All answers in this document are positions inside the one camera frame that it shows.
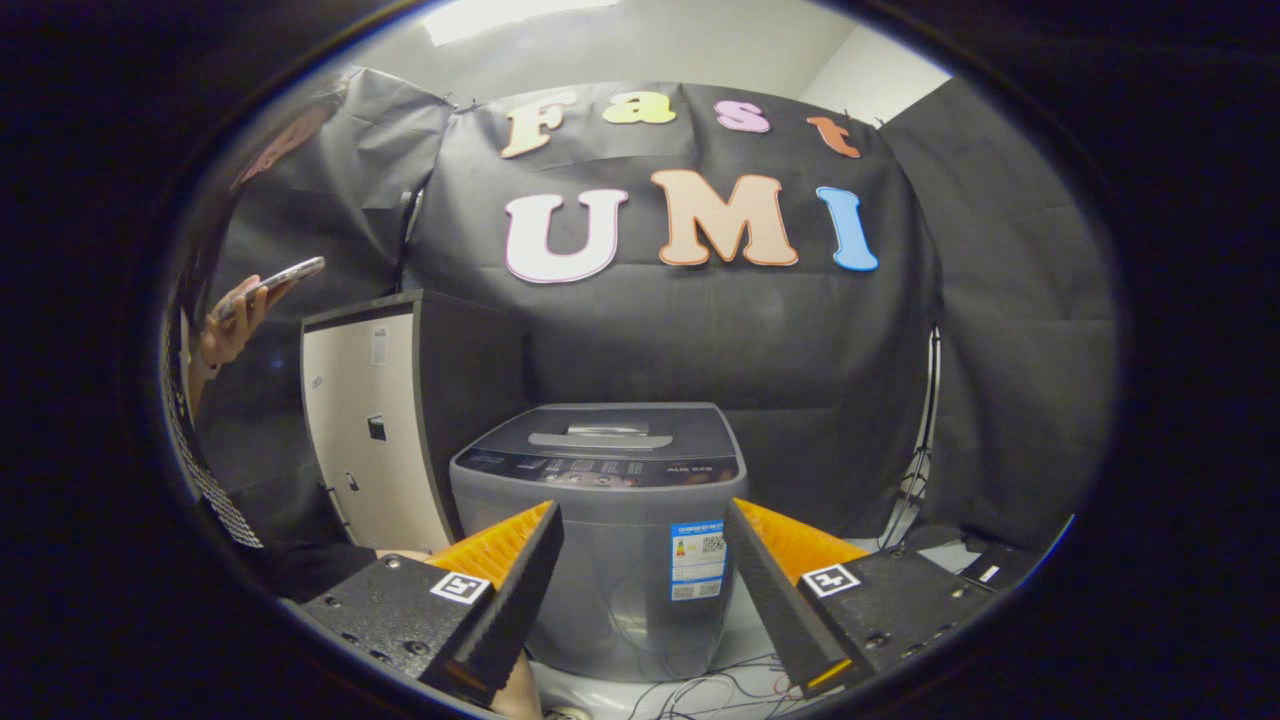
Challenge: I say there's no grey washing machine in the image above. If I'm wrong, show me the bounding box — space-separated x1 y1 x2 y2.
449 402 749 683

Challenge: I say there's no black box on floor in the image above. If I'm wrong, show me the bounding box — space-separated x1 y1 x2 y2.
960 545 1041 591

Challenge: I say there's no black light stand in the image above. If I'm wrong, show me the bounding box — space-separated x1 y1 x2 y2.
880 325 943 549

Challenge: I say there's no dark transparent washing machine lid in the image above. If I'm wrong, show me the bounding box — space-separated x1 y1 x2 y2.
470 402 741 463

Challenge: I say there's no beige cabinet with dark side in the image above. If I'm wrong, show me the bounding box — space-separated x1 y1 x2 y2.
300 289 531 556

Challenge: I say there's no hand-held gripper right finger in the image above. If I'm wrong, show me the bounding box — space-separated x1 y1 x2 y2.
724 498 996 699

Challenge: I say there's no bundle of floor cables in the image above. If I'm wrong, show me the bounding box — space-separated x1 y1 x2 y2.
625 655 801 720

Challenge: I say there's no black backdrop cloth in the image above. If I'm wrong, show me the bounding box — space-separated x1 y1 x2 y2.
200 65 1119 551

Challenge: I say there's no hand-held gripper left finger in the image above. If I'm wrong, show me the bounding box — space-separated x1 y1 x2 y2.
300 500 564 706

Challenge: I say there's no silver smartphone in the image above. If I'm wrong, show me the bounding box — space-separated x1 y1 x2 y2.
215 256 327 321

